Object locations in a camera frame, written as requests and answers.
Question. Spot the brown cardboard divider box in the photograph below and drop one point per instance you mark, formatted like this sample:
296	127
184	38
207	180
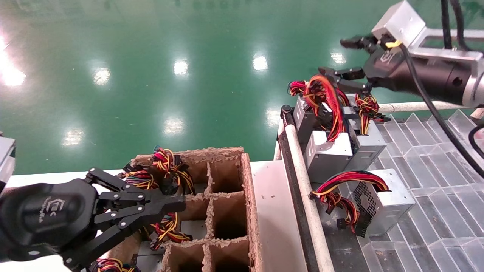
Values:
227	177

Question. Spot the black pipe corner joint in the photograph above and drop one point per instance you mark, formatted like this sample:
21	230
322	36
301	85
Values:
287	113

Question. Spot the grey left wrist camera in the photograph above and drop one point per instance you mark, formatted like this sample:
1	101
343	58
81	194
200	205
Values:
6	158

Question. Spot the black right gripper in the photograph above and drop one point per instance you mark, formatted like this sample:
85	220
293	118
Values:
393	71

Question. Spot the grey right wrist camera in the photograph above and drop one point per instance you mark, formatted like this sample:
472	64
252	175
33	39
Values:
401	20

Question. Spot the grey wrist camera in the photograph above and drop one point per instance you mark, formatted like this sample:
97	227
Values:
401	20
6	158

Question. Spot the short white pipe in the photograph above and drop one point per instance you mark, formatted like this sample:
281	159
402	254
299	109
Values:
278	151

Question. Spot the long white pipe rail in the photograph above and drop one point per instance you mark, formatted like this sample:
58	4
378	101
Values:
298	158

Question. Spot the clear ridged plastic tray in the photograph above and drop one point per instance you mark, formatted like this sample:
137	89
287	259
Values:
446	196

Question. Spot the dark grey power supply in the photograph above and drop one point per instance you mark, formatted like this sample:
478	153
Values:
302	121

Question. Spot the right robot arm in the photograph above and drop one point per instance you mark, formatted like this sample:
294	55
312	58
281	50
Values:
475	88

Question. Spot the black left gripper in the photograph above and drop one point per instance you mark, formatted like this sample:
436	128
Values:
49	215

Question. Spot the silver camera mount bracket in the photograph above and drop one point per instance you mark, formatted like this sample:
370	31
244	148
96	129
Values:
453	56

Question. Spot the white pipe stub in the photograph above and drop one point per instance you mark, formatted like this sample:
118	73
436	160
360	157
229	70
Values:
478	113

